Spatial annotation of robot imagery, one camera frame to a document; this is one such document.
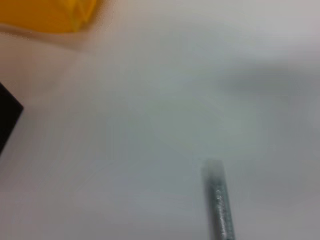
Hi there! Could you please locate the yellow plastic bin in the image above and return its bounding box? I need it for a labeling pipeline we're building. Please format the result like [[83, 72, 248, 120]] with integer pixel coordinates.
[[0, 0, 97, 33]]

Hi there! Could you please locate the grey marker pen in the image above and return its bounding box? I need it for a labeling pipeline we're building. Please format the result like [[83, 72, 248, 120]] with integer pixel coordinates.
[[201, 159, 237, 240]]

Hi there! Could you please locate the black mesh pen holder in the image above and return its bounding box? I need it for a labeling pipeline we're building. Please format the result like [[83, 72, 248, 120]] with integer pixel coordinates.
[[0, 82, 25, 161]]

